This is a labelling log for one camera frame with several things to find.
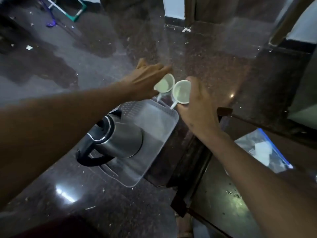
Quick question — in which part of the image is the person's right hand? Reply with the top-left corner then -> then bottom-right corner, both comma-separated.
176,77 -> 224,141

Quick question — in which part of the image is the person's left hand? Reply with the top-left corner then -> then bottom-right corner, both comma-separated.
121,58 -> 174,102

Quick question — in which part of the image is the clear zip bag blue stripe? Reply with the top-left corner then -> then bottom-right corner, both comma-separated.
234,128 -> 294,174

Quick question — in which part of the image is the stainless steel electric kettle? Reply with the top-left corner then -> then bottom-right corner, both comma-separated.
75,109 -> 144,167

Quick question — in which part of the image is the green framed board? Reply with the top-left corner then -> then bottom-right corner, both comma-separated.
49,0 -> 88,22

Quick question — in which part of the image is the translucent plastic tray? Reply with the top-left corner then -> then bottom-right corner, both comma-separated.
99,100 -> 179,188

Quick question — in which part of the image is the person's foot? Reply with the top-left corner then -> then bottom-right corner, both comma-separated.
175,214 -> 194,238

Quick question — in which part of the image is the person's left forearm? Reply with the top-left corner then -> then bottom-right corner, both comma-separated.
0,81 -> 130,209

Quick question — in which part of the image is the person's right forearm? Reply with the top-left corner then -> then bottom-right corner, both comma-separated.
208,131 -> 317,238

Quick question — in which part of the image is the purple plastic object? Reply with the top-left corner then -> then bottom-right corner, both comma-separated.
37,0 -> 58,28

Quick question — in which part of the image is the white cup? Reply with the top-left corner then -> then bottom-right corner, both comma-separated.
154,73 -> 176,102
170,80 -> 192,110

